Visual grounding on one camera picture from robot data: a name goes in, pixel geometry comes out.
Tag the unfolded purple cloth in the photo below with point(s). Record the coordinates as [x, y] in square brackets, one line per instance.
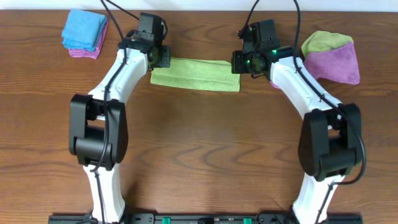
[338, 65]

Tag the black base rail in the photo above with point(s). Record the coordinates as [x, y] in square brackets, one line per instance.
[149, 218]

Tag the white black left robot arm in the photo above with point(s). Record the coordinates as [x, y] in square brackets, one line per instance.
[98, 133]

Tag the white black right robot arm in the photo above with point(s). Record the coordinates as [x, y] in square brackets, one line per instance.
[330, 142]

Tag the olive green crumpled cloth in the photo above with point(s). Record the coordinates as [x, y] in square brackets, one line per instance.
[321, 41]

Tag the folded blue cloth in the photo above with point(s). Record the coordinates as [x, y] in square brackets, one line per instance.
[82, 30]

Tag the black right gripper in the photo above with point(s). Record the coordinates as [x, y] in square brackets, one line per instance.
[237, 64]

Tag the folded pink cloth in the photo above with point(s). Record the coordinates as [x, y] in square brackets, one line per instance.
[79, 53]

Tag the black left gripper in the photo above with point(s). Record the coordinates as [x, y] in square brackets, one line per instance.
[165, 56]

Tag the light green cloth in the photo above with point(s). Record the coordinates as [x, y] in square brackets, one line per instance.
[194, 74]

